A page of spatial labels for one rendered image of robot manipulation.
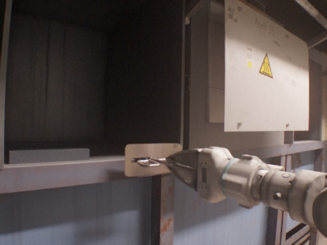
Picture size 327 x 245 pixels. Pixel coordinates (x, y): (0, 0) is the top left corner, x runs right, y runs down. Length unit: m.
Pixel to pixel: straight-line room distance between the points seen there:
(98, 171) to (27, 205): 0.18
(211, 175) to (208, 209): 0.53
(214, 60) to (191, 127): 0.24
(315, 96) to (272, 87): 0.92
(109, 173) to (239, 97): 0.42
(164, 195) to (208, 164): 0.30
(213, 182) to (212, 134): 0.39
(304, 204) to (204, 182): 0.18
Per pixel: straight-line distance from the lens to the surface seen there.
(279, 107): 0.91
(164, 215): 0.71
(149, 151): 0.58
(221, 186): 0.40
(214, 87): 0.78
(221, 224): 1.03
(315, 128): 1.75
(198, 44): 0.77
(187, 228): 0.88
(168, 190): 0.69
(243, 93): 0.71
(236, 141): 0.89
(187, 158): 0.50
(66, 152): 0.58
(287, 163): 1.31
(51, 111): 1.14
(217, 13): 0.87
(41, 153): 0.57
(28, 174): 0.53
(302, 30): 2.92
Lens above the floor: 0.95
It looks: level
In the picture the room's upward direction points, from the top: 1 degrees clockwise
